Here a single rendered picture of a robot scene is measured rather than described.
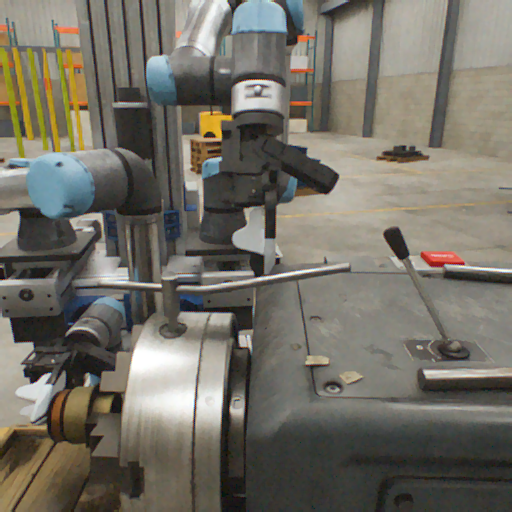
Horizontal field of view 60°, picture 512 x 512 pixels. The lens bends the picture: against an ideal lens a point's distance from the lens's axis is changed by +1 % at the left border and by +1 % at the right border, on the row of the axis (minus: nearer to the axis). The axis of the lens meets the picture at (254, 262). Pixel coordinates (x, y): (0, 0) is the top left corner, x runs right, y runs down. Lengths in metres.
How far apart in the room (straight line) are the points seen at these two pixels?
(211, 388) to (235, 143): 0.32
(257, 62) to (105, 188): 0.38
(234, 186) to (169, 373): 0.26
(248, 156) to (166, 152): 0.79
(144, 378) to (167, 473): 0.11
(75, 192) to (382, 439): 0.62
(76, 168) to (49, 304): 0.47
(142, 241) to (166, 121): 0.52
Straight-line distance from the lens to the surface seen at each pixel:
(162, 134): 1.39
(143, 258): 0.99
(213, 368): 0.58
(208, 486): 0.60
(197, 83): 0.75
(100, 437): 0.67
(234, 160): 0.62
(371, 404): 0.48
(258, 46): 0.65
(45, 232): 1.30
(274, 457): 0.48
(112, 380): 0.75
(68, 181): 0.83
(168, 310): 0.61
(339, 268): 0.55
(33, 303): 1.23
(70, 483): 0.96
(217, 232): 1.23
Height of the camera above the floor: 1.54
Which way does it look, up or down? 20 degrees down
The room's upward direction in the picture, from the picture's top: straight up
